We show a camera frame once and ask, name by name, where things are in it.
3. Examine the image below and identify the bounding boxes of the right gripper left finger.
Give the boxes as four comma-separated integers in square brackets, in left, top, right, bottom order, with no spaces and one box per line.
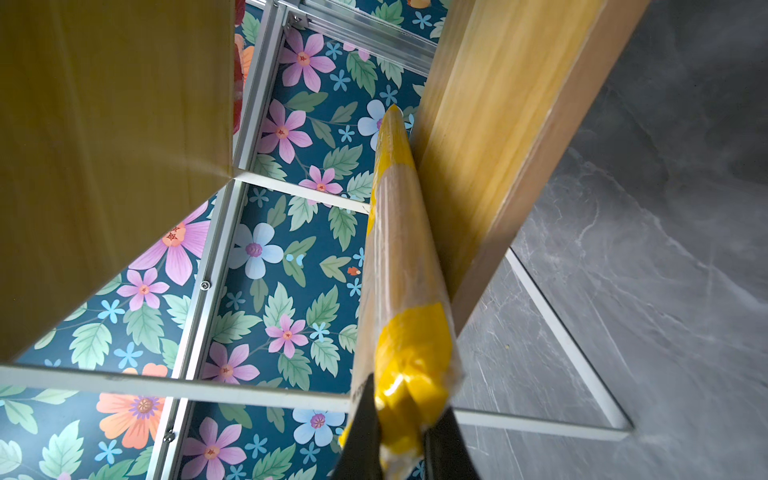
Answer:
[331,374,384,480]

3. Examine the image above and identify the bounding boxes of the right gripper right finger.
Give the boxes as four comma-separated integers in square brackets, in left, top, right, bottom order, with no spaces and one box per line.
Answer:
[424,407,480,480]

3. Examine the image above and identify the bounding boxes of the yellow Pastatime spaghetti pack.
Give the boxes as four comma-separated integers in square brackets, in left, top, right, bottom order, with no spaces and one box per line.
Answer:
[340,106,463,479]

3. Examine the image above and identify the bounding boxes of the red spaghetti pack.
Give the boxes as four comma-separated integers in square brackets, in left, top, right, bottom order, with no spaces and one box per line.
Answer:
[233,0,246,134]

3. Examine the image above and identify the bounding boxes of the white frame wooden shelf rack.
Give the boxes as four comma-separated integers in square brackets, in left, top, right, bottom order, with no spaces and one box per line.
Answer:
[0,0,652,443]

